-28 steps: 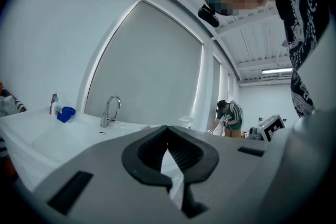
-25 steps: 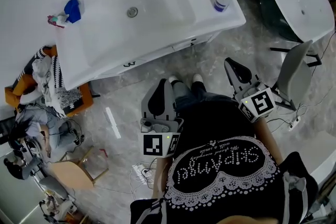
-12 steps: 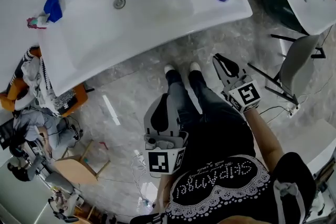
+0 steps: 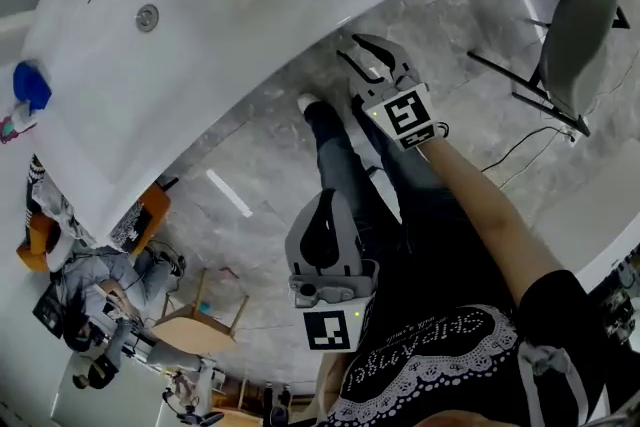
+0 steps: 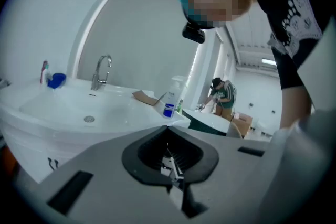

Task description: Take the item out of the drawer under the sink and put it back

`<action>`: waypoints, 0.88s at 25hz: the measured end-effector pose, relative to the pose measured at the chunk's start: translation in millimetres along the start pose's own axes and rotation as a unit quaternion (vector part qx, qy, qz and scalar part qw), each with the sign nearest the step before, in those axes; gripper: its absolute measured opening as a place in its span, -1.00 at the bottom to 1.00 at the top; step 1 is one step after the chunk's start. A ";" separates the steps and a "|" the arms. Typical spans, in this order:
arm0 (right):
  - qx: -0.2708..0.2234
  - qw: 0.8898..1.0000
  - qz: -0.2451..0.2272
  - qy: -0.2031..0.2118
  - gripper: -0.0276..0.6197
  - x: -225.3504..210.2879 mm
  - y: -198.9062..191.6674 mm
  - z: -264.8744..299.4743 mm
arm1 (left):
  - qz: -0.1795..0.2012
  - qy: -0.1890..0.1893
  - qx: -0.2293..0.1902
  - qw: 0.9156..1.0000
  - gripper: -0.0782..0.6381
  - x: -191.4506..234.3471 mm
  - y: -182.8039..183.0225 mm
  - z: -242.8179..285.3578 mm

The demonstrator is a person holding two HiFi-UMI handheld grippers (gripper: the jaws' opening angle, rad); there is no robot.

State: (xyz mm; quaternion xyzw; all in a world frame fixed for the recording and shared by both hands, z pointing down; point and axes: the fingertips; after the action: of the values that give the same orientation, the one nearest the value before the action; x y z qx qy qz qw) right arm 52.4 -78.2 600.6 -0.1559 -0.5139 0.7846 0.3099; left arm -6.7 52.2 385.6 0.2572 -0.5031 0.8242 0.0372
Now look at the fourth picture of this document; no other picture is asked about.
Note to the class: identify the small pink green bottle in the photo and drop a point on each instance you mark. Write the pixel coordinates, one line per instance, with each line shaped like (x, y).
(15, 125)

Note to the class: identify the grey chair black legs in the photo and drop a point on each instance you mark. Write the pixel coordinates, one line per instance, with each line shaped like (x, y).
(575, 50)

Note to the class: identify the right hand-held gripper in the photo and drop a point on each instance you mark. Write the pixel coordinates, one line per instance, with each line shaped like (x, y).
(405, 115)

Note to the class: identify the metal sink drain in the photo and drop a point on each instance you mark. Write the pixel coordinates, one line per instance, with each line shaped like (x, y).
(147, 17)

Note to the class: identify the red floor tape mark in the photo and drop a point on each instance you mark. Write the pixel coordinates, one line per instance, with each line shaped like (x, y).
(227, 271)

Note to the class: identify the person's left white shoe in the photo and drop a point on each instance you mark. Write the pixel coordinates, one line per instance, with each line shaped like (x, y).
(307, 102)

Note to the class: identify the white power strip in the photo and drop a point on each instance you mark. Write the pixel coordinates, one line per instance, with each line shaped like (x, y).
(571, 135)

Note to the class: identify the white vanity cabinet with sink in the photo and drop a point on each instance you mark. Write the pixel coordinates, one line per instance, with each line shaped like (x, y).
(200, 65)

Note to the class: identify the black white striped blanket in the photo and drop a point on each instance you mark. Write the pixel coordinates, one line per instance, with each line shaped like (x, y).
(130, 225)

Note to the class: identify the person's black printed shirt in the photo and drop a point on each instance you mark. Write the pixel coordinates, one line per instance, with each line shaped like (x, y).
(450, 365)

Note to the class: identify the person's grey jeans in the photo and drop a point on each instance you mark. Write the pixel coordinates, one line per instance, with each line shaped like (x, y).
(350, 175)

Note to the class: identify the person's left forearm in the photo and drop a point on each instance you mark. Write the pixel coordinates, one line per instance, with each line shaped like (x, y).
(327, 380)

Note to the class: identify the person's right forearm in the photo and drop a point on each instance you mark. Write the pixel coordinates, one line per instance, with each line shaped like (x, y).
(480, 205)

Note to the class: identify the wooden side table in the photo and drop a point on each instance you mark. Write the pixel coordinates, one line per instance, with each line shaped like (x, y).
(200, 337)

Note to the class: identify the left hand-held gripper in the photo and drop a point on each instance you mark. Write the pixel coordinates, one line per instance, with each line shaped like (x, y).
(327, 330)

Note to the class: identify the blue cloth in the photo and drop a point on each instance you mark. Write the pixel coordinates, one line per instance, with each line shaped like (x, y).
(32, 85)

